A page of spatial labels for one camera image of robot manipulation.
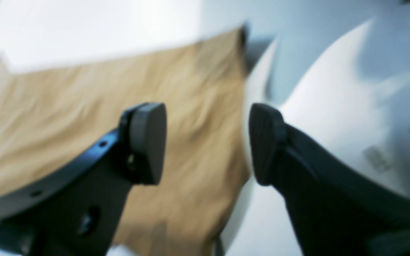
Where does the brown t-shirt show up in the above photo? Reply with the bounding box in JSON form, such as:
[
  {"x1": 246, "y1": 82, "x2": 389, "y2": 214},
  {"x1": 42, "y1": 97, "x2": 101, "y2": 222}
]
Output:
[{"x1": 0, "y1": 26, "x2": 249, "y2": 256}]

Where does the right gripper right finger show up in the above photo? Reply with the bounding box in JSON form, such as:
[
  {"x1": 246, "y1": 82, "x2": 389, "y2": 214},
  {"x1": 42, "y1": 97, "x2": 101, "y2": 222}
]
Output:
[{"x1": 249, "y1": 103, "x2": 410, "y2": 256}]

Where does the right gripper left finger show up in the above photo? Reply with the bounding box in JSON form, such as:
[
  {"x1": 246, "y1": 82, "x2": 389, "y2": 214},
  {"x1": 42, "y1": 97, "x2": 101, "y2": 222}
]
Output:
[{"x1": 0, "y1": 102, "x2": 167, "y2": 256}]

